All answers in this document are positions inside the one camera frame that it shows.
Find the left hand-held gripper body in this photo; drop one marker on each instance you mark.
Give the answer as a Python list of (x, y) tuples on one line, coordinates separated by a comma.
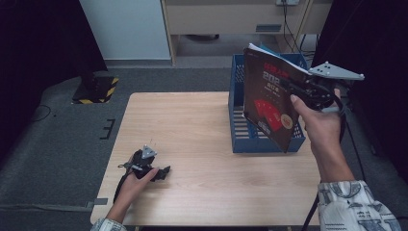
[(141, 163)]

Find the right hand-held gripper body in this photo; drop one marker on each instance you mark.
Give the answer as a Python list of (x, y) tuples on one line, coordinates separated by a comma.
[(320, 93)]

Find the person's left hand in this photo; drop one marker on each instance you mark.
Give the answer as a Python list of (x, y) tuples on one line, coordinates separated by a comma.
[(133, 189)]

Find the person's right hand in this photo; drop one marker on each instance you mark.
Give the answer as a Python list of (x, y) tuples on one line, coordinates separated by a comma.
[(320, 128)]

